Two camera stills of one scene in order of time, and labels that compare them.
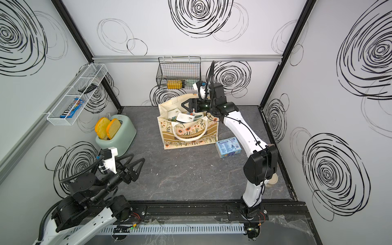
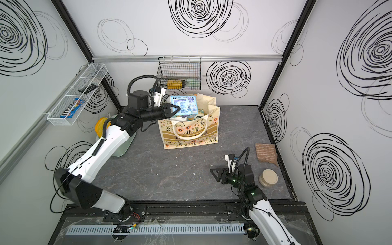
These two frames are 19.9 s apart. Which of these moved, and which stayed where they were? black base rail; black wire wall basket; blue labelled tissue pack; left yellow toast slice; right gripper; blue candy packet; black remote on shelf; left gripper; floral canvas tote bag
Moved: right gripper; left gripper; blue labelled tissue pack
Stayed: black wire wall basket; black remote on shelf; black base rail; floral canvas tote bag; left yellow toast slice; blue candy packet
